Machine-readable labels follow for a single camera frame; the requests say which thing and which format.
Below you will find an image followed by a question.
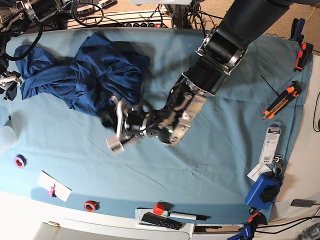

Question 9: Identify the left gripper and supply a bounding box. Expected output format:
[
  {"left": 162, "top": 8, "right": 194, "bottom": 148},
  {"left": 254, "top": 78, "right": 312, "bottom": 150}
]
[{"left": 99, "top": 109, "right": 152, "bottom": 137}]

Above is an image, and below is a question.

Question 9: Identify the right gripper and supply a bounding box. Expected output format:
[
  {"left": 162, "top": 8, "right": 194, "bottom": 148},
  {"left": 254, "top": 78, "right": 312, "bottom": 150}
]
[{"left": 0, "top": 70, "right": 22, "bottom": 100}]

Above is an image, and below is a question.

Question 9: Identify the dark blue t-shirt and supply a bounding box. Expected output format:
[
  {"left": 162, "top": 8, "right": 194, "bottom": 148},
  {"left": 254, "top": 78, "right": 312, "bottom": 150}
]
[{"left": 15, "top": 33, "right": 151, "bottom": 117}]

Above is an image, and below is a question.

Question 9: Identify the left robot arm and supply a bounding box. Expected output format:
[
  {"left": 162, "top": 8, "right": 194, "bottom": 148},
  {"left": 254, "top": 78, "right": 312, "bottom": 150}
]
[{"left": 106, "top": 0, "right": 291, "bottom": 153}]

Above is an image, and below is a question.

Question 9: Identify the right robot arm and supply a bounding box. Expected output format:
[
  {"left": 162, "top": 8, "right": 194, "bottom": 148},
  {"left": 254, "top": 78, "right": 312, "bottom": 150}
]
[{"left": 0, "top": 0, "right": 72, "bottom": 101}]

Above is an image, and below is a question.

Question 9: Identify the purple tape roll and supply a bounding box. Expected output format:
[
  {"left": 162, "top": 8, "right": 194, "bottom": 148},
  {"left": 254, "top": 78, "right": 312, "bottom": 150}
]
[{"left": 14, "top": 154, "right": 27, "bottom": 169}]

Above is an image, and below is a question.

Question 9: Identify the white paper card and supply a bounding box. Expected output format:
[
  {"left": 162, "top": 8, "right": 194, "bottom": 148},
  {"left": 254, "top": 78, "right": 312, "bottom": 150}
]
[{"left": 37, "top": 171, "right": 72, "bottom": 202}]

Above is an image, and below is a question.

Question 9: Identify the red tape roll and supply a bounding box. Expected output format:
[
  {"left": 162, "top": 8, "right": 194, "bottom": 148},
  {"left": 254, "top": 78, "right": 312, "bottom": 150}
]
[{"left": 83, "top": 200, "right": 99, "bottom": 213}]

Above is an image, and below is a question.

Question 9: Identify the small pink toy figure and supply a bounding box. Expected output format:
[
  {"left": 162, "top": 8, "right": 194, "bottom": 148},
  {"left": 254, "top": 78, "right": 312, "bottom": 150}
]
[{"left": 48, "top": 184, "right": 57, "bottom": 198}]

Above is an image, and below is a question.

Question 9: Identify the red cube block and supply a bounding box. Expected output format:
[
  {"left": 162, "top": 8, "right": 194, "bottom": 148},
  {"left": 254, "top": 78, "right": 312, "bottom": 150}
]
[{"left": 153, "top": 202, "right": 165, "bottom": 216}]

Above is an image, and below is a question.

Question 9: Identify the black remote control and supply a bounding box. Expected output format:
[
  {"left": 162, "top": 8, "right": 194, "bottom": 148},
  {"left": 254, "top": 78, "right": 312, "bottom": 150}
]
[{"left": 141, "top": 212, "right": 183, "bottom": 230}]

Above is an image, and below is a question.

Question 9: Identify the white power strip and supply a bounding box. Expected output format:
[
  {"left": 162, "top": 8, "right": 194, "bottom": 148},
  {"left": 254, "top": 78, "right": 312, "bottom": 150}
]
[{"left": 63, "top": 10, "right": 173, "bottom": 30}]

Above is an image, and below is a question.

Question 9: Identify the white black marker pen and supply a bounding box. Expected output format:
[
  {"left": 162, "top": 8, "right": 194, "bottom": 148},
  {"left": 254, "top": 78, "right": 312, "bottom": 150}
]
[{"left": 168, "top": 211, "right": 210, "bottom": 221}]

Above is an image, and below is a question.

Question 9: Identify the light blue table cloth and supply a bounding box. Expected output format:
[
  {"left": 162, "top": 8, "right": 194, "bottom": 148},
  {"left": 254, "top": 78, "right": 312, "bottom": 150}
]
[{"left": 0, "top": 36, "right": 313, "bottom": 224}]

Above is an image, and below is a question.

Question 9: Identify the white label card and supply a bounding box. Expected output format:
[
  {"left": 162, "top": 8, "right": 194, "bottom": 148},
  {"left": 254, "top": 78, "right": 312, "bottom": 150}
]
[{"left": 247, "top": 163, "right": 272, "bottom": 182}]

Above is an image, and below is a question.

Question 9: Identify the clear blister retail package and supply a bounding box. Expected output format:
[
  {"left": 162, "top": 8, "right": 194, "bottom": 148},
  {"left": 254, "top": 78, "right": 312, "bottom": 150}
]
[{"left": 258, "top": 120, "right": 282, "bottom": 165}]

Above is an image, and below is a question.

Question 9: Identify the black zip tie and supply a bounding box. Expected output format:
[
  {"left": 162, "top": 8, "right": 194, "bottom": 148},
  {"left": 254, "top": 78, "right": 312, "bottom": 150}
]
[{"left": 260, "top": 75, "right": 279, "bottom": 97}]

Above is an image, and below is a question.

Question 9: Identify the blue box with knob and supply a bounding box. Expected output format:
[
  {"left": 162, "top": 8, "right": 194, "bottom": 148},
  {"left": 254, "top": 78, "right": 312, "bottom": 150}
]
[{"left": 244, "top": 172, "right": 283, "bottom": 210}]

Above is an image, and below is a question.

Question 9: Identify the blue black clamp bottom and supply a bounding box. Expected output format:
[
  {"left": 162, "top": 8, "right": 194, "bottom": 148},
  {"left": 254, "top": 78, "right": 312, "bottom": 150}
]
[{"left": 227, "top": 212, "right": 266, "bottom": 240}]

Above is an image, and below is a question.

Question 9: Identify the blue black clamp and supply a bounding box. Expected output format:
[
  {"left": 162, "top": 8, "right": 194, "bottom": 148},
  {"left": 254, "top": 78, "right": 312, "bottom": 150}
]
[
  {"left": 227, "top": 212, "right": 266, "bottom": 240},
  {"left": 289, "top": 18, "right": 306, "bottom": 44}
]

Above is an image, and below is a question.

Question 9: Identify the orange black utility knife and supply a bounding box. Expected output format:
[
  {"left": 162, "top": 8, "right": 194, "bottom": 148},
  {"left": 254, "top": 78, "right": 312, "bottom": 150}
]
[{"left": 262, "top": 81, "right": 302, "bottom": 120}]

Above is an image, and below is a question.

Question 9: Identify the black phone device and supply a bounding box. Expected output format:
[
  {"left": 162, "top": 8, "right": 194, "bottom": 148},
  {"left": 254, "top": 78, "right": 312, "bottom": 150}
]
[{"left": 290, "top": 199, "right": 314, "bottom": 208}]

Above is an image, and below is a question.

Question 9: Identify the blue black clamp top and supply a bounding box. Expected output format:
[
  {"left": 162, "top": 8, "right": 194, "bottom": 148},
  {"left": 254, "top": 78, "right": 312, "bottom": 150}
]
[{"left": 289, "top": 18, "right": 306, "bottom": 44}]

